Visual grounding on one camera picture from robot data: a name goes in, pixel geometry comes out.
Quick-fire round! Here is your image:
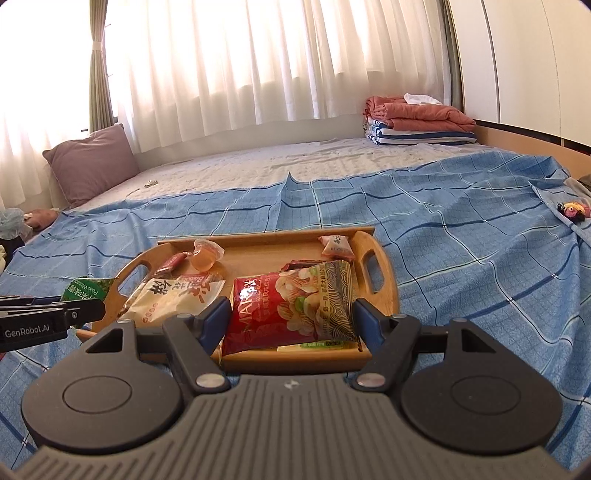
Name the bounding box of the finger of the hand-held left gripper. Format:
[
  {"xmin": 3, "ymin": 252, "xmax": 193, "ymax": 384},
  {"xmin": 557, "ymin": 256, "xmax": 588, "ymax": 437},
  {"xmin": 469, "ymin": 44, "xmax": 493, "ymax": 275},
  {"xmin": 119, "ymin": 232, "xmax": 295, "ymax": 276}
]
[
  {"xmin": 0, "ymin": 300, "xmax": 105, "ymax": 325},
  {"xmin": 0, "ymin": 296, "xmax": 65, "ymax": 309}
]

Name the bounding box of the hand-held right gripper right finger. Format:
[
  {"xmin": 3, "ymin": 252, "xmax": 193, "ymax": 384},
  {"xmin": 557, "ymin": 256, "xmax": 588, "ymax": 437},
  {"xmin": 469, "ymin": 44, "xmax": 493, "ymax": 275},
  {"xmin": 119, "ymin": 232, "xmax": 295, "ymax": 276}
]
[{"xmin": 353, "ymin": 298, "xmax": 506, "ymax": 395}]

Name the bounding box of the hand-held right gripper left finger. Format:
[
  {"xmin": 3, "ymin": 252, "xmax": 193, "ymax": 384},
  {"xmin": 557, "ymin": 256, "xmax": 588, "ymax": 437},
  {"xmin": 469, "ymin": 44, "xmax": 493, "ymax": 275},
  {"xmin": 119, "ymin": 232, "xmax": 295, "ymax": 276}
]
[{"xmin": 83, "ymin": 296, "xmax": 232, "ymax": 395}]

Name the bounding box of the green pea snack packet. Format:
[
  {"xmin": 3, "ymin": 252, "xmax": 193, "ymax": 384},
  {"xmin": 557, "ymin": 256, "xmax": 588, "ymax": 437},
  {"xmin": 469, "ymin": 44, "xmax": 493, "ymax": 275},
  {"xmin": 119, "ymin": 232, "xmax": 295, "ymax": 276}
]
[{"xmin": 61, "ymin": 276, "xmax": 117, "ymax": 304}]

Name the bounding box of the green and orange snack packet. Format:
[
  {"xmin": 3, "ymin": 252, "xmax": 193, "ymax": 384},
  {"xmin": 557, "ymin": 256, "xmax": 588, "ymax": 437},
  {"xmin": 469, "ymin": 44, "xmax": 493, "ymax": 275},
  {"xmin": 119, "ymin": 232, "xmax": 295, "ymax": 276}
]
[{"xmin": 276, "ymin": 339, "xmax": 361, "ymax": 354}]

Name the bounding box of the cream snack packet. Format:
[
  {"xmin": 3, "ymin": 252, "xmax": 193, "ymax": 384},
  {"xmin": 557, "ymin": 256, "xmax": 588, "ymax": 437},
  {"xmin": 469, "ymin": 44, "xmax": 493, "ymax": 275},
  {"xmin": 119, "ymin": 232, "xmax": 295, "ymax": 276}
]
[{"xmin": 117, "ymin": 272, "xmax": 227, "ymax": 325}]

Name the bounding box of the orange jelly cup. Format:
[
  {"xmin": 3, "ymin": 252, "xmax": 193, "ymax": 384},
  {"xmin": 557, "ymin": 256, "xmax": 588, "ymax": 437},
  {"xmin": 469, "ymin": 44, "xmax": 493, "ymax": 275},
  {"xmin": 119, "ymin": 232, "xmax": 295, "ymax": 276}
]
[{"xmin": 191, "ymin": 238, "xmax": 226, "ymax": 272}]

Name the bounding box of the red puffed snack bag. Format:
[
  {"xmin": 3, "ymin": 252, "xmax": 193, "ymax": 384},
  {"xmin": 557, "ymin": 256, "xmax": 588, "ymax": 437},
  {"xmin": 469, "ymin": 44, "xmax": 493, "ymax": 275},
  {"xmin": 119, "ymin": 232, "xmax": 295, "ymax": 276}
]
[{"xmin": 219, "ymin": 259, "xmax": 362, "ymax": 356}]

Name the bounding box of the red biscuit packet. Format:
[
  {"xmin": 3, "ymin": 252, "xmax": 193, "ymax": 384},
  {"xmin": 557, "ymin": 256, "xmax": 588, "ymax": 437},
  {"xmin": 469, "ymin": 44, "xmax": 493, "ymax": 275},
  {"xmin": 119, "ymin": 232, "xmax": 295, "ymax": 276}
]
[{"xmin": 156, "ymin": 251, "xmax": 193, "ymax": 274}]

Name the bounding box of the wooden tray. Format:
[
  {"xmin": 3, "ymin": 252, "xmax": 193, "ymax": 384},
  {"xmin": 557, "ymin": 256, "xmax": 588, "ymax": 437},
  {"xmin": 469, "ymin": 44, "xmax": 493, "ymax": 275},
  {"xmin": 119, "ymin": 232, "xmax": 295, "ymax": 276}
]
[{"xmin": 75, "ymin": 226, "xmax": 401, "ymax": 375}]

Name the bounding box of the small pink snack packet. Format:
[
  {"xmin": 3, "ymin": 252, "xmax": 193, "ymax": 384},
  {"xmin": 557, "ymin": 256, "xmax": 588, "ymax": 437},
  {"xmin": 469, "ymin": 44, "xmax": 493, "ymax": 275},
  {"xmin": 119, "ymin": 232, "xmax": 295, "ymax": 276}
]
[{"xmin": 317, "ymin": 234, "xmax": 356, "ymax": 263}]

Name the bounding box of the dark brown wafer bar packet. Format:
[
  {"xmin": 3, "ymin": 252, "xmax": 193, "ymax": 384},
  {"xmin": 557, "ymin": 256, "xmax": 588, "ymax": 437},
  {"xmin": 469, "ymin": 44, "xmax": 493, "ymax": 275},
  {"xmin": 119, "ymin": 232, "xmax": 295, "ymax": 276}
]
[{"xmin": 279, "ymin": 259, "xmax": 325, "ymax": 273}]

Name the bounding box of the pinkish brown object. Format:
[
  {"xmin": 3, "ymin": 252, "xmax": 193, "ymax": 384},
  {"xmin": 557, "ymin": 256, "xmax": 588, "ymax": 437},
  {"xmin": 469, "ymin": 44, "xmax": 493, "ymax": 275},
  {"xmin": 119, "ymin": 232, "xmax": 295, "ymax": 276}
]
[{"xmin": 23, "ymin": 208, "xmax": 59, "ymax": 230}]

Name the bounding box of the blue grey cloth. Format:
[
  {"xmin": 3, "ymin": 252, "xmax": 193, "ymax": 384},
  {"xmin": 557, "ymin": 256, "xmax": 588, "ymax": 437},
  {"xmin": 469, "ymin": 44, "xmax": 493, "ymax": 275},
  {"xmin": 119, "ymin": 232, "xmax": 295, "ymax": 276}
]
[{"xmin": 0, "ymin": 207, "xmax": 27, "ymax": 241}]

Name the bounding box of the blue checked bed sheet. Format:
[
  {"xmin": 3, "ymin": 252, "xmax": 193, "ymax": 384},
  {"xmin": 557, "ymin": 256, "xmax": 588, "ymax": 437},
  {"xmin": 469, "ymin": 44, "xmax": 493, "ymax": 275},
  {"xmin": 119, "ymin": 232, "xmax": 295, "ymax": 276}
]
[{"xmin": 0, "ymin": 150, "xmax": 591, "ymax": 462}]

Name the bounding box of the mauve pillow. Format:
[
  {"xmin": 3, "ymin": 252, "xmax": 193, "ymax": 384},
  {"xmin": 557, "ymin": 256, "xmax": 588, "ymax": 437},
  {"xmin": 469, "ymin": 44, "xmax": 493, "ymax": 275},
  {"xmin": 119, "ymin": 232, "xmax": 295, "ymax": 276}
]
[{"xmin": 42, "ymin": 123, "xmax": 142, "ymax": 209}]

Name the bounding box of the white patterned mattress cover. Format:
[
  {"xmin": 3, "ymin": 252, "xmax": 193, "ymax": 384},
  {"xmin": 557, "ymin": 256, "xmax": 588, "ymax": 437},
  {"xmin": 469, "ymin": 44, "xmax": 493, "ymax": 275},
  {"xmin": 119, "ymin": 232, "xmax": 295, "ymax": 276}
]
[{"xmin": 65, "ymin": 137, "xmax": 497, "ymax": 213}]

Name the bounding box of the grey window ledge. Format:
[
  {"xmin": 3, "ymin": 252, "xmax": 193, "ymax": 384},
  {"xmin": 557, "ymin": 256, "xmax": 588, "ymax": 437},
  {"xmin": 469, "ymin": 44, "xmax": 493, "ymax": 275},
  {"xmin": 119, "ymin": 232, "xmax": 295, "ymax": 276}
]
[{"xmin": 133, "ymin": 119, "xmax": 371, "ymax": 170}]

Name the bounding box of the folded blue striped blanket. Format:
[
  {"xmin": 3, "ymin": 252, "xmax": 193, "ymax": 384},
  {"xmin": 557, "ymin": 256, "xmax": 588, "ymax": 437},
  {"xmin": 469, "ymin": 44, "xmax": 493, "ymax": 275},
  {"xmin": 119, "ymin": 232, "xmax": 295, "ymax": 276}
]
[{"xmin": 364, "ymin": 119, "xmax": 479, "ymax": 147}]

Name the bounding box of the folded pink blanket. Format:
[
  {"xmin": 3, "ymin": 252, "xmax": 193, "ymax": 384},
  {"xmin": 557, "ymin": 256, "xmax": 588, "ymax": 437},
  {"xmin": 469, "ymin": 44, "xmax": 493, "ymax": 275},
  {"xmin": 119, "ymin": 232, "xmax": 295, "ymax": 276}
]
[{"xmin": 362, "ymin": 95, "xmax": 476, "ymax": 133}]

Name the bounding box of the small colourful toy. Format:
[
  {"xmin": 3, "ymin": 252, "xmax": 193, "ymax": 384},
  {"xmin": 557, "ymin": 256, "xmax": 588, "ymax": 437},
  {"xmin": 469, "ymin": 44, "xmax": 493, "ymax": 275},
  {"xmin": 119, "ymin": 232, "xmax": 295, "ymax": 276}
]
[{"xmin": 555, "ymin": 200, "xmax": 588, "ymax": 221}]

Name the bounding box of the grey green drape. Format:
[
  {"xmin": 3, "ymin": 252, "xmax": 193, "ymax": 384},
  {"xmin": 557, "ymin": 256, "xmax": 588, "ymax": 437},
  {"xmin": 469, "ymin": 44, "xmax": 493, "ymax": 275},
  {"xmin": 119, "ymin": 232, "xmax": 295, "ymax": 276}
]
[
  {"xmin": 442, "ymin": 0, "xmax": 465, "ymax": 112},
  {"xmin": 87, "ymin": 0, "xmax": 117, "ymax": 133}
]

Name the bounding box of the white wardrobe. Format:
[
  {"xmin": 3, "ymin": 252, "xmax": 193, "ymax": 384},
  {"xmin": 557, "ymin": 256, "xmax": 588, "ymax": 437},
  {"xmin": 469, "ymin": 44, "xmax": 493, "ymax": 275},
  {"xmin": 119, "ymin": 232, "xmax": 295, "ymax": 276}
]
[{"xmin": 449, "ymin": 0, "xmax": 591, "ymax": 145}]

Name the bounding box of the wooden bed frame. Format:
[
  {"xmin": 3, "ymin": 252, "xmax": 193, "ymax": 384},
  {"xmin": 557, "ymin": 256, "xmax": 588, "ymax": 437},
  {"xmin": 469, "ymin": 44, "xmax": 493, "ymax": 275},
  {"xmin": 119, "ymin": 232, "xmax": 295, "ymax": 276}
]
[{"xmin": 475, "ymin": 119, "xmax": 591, "ymax": 177}]

